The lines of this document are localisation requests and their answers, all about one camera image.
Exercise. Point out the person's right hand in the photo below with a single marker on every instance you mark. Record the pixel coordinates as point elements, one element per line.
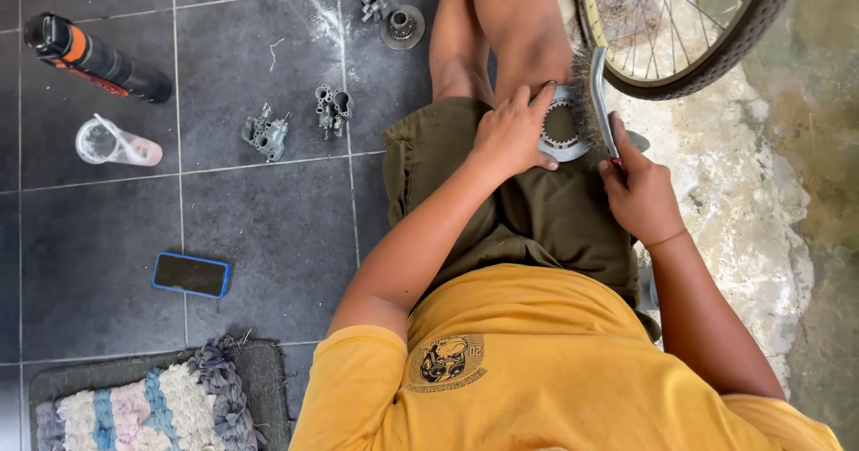
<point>641,199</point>

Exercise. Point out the person's left hand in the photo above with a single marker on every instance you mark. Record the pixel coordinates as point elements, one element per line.
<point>507,135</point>

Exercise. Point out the silver metal sprocket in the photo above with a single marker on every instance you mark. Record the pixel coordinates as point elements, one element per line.
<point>554,149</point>

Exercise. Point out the person's olive green shorts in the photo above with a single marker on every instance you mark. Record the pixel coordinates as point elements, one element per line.
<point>537,216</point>

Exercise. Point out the person's left leg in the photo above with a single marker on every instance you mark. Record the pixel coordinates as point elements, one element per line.
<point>456,41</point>

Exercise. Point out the person's leg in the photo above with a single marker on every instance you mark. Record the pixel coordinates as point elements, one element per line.
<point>523,28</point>
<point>456,41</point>

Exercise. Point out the person's right leg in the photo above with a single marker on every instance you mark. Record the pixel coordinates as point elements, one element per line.
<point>523,28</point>

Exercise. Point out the round grey metal hub part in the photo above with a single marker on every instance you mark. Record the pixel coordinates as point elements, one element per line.
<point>401,29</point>

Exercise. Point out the bicycle wheel with spokes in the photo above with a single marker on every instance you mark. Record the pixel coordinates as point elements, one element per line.
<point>738,43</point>

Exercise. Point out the person's yellow printed t-shirt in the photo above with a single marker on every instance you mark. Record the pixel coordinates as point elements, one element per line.
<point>537,370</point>

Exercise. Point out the dark grey door mat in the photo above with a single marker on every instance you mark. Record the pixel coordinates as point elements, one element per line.
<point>265,377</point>

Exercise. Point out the smartphone in blue case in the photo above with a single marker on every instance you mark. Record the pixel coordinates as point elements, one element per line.
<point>191,275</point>

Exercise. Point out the clear plastic cup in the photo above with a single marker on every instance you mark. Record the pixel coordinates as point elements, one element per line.
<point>111,143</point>

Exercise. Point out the black and orange spray can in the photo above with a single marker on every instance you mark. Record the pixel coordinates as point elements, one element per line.
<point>100,58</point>

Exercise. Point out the pastel striped rag rug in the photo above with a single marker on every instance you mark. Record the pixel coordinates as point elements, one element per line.
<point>154,404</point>

